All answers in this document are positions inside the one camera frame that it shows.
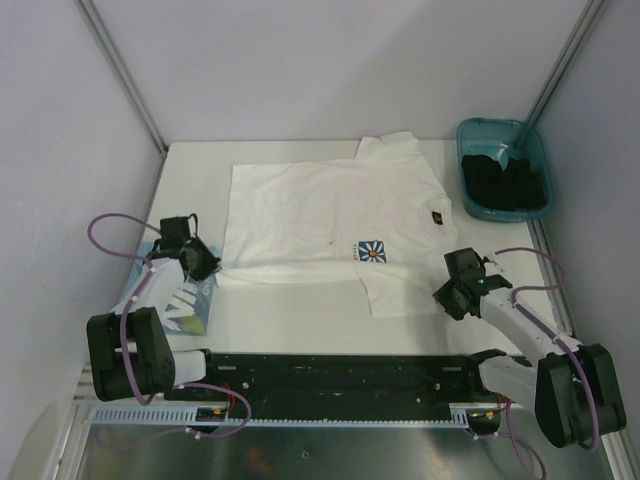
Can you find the teal plastic bin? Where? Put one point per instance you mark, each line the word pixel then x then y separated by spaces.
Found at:
pixel 500 140

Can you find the black t shirt in bin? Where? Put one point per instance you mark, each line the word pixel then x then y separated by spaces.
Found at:
pixel 515 187

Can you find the folded blue printed t shirt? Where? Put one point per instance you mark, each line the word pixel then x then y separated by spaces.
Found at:
pixel 187 313

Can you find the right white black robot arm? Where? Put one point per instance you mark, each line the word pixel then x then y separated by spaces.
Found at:
pixel 571 388

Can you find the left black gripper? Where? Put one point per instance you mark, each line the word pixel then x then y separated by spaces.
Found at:
pixel 211 264

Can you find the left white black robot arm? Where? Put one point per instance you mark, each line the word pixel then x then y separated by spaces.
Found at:
pixel 130 356

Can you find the white t shirt flower print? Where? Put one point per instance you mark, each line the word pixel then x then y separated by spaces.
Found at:
pixel 381 218

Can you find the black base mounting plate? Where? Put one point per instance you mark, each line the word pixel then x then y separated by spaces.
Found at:
pixel 445 378

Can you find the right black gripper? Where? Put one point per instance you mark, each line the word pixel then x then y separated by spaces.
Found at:
pixel 442 297

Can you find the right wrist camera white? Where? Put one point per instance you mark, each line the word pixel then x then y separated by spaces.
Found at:
pixel 492 266

